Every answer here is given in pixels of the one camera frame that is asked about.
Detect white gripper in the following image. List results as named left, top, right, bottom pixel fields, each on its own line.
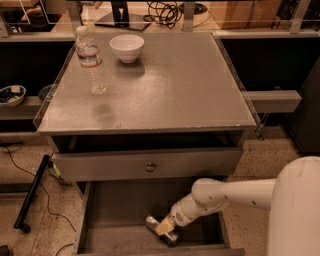
left=155, top=202, right=194, bottom=236

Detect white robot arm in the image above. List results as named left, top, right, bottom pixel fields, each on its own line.
left=155, top=156, right=320, bottom=256

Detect open grey middle drawer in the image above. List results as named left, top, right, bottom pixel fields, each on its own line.
left=72, top=177, right=245, bottom=256

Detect round brass drawer knob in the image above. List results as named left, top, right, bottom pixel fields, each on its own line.
left=146, top=162, right=157, bottom=172

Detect grey top drawer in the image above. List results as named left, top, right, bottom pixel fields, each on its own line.
left=53, top=147, right=243, bottom=182

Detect grey drawer cabinet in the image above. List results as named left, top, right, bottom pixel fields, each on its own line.
left=33, top=31, right=261, bottom=256

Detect black bar on floor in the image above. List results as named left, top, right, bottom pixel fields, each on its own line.
left=14, top=155, right=50, bottom=234

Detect grey side shelf beam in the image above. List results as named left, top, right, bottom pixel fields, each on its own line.
left=243, top=90, right=302, bottom=113

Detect white ceramic bowl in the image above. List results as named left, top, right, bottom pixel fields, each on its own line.
left=110, top=34, right=145, bottom=63

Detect clear plastic water bottle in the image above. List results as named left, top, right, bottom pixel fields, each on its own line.
left=75, top=26, right=107, bottom=95

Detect white bowl with items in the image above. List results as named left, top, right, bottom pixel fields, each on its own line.
left=0, top=85, right=26, bottom=107

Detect black monitor stand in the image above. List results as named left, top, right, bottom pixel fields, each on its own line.
left=94, top=1, right=151, bottom=31

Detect cardboard box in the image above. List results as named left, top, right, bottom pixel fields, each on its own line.
left=209, top=0, right=282, bottom=29

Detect black floor cable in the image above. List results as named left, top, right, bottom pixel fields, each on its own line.
left=0, top=141, right=78, bottom=256

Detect coiled black cables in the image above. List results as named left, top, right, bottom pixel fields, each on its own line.
left=143, top=0, right=185, bottom=30

